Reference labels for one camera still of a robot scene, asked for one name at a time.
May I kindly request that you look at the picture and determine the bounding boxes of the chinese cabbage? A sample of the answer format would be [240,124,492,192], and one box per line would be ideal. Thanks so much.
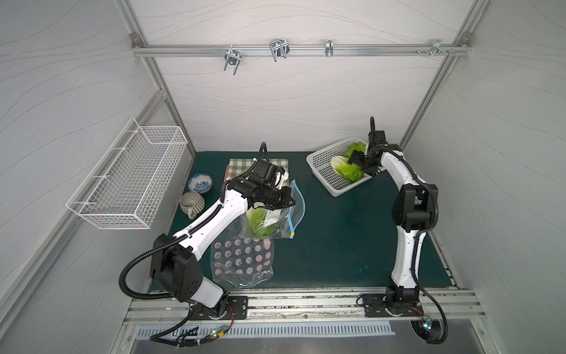
[344,142,366,159]
[330,156,366,184]
[246,208,279,239]

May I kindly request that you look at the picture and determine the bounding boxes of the clear blue-zip zipper bag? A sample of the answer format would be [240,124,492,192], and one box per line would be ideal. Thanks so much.
[238,179,306,240]

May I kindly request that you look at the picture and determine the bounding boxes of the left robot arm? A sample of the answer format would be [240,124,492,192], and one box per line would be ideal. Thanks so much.
[150,159,296,317]

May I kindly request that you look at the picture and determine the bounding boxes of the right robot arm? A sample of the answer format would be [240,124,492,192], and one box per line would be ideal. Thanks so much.
[348,128,439,316]

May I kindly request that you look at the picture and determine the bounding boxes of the pink-dotted zipper bag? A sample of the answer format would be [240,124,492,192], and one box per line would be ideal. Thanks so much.
[210,237,274,290]

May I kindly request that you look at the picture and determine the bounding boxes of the green checkered cloth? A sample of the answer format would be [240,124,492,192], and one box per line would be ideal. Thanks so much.
[228,159,290,179]

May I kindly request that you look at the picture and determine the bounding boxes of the white plastic basket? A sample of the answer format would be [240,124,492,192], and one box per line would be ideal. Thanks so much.
[306,137,371,197]

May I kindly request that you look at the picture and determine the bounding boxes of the blue floral bowl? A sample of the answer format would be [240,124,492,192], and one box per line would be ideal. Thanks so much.
[187,173,213,195]

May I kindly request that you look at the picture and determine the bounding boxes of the grey striped mug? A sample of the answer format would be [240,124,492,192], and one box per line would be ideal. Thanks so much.
[179,191,206,220]

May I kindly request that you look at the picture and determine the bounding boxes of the metal hook small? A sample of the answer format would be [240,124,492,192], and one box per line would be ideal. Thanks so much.
[325,39,334,58]

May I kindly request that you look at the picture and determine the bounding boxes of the metal hook clamp left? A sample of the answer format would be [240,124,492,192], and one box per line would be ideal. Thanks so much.
[223,47,242,75]

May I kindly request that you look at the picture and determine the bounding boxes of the metal hook clamp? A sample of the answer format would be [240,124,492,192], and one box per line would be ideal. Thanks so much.
[269,39,290,62]
[223,47,242,75]

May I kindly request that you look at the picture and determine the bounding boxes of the metal hook clamp middle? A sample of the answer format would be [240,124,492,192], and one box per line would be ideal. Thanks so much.
[269,39,290,62]

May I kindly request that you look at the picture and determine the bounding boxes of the white vented strip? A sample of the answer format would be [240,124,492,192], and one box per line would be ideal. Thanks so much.
[136,321,396,340]

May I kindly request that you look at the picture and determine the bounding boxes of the right black cable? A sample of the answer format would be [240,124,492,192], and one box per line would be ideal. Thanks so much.
[369,117,450,345]

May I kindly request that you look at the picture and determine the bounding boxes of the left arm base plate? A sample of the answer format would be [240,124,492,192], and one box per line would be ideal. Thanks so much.
[190,295,249,321]

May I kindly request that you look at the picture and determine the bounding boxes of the metal bracket right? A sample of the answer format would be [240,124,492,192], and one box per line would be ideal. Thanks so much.
[415,39,455,58]

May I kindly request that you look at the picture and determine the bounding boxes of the white wire wall basket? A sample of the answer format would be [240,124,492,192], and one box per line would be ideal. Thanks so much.
[66,118,187,230]

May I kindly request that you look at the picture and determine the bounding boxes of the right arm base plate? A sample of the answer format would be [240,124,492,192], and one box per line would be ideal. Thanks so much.
[355,294,424,318]

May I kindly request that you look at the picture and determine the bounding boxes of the left black corrugated cable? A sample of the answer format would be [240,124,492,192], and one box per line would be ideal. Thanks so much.
[118,141,269,301]

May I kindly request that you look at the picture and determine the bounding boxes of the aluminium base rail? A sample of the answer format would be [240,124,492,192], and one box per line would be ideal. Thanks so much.
[123,287,487,325]

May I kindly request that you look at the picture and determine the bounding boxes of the aluminium top rail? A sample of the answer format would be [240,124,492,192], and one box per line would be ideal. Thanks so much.
[133,43,473,58]

